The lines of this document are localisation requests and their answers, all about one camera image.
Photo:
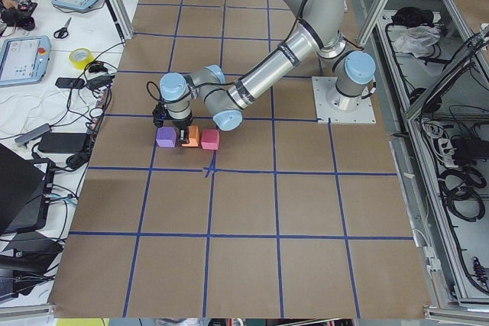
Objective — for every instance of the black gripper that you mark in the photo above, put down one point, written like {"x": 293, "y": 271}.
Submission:
{"x": 181, "y": 124}

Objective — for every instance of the orange foam block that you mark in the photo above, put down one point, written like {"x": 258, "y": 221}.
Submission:
{"x": 192, "y": 138}

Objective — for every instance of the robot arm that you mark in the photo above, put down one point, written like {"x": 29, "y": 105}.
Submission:
{"x": 316, "y": 30}

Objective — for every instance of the purple foam block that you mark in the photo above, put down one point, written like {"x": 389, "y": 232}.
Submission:
{"x": 166, "y": 136}

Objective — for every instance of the pink foam block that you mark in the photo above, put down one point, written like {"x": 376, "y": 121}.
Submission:
{"x": 210, "y": 139}

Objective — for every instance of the yellow tape roll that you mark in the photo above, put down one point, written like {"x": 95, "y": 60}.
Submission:
{"x": 81, "y": 58}

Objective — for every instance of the black scissors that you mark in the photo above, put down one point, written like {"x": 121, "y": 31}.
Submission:
{"x": 62, "y": 33}

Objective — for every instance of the black laptop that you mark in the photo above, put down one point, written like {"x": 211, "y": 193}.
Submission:
{"x": 25, "y": 186}

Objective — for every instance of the lower teach pendant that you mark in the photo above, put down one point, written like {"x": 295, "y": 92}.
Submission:
{"x": 24, "y": 60}

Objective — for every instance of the white crumpled cloth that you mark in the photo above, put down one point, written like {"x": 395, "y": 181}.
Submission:
{"x": 419, "y": 41}

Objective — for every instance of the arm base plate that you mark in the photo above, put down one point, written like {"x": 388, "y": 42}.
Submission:
{"x": 334, "y": 108}

